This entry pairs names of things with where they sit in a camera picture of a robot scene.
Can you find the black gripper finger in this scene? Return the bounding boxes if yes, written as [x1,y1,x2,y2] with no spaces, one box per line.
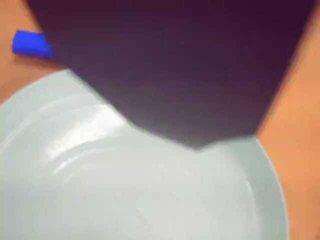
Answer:
[24,0,320,152]

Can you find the blue and white marker pen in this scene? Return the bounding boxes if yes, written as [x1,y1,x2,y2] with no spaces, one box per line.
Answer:
[11,29,58,60]

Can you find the mint green round plate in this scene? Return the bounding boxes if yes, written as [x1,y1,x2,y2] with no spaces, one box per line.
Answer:
[0,67,290,240]

